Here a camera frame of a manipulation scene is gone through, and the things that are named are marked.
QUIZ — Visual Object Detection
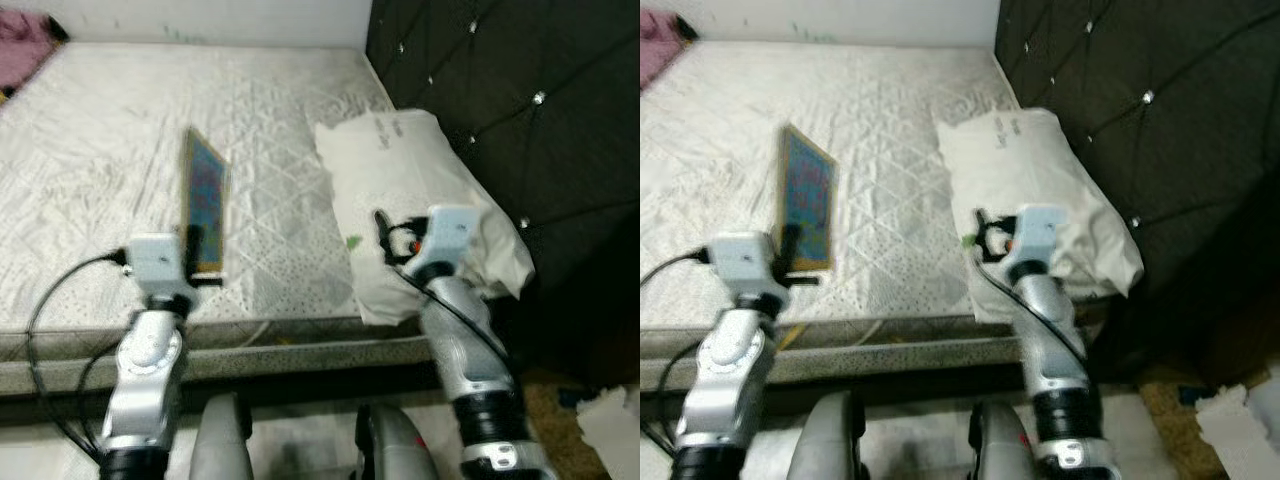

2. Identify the colourful children's book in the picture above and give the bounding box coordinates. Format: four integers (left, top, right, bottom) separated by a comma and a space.
182, 127, 233, 276
778, 123, 839, 273

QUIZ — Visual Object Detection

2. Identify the white pillow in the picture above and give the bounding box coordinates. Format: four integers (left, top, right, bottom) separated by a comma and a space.
935, 108, 1144, 323
313, 108, 536, 326

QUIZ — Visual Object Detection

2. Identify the pink printed blanket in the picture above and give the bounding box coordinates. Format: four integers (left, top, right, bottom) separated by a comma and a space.
0, 12, 66, 96
640, 10, 696, 89

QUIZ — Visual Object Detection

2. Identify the grey quilted mattress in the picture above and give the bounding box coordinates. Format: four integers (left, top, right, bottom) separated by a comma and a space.
640, 40, 1091, 361
0, 40, 481, 366

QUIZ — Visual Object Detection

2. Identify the grey speckled bed base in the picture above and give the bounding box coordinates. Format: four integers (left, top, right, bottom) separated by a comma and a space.
0, 335, 441, 396
640, 335, 1041, 393

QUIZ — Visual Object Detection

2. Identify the silver right robot leg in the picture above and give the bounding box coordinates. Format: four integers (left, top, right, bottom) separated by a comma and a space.
355, 402, 441, 480
965, 400, 1041, 480

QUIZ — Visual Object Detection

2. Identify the white paper bag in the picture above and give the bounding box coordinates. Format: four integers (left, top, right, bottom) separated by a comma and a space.
1195, 383, 1280, 480
578, 385, 641, 471

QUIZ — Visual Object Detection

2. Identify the black tufted headboard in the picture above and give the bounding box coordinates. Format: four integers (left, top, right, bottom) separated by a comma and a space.
365, 0, 641, 391
995, 0, 1280, 386

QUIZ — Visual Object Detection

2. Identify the brown speckled rug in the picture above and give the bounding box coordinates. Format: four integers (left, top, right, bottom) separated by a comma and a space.
1135, 365, 1280, 480
520, 370, 641, 480

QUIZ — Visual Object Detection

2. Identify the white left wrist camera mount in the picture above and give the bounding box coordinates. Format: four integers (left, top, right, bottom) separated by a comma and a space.
708, 232, 776, 301
128, 233, 191, 299

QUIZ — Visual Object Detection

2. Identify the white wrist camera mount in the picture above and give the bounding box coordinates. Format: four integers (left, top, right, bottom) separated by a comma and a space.
708, 232, 776, 301
1005, 205, 1069, 281
420, 205, 479, 281
128, 233, 191, 299

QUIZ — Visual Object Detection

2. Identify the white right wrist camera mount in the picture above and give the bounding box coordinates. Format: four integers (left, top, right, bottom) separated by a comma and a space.
1005, 205, 1069, 281
420, 205, 479, 281

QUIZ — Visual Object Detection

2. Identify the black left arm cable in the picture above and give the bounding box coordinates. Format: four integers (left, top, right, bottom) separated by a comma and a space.
640, 250, 713, 456
25, 250, 131, 466

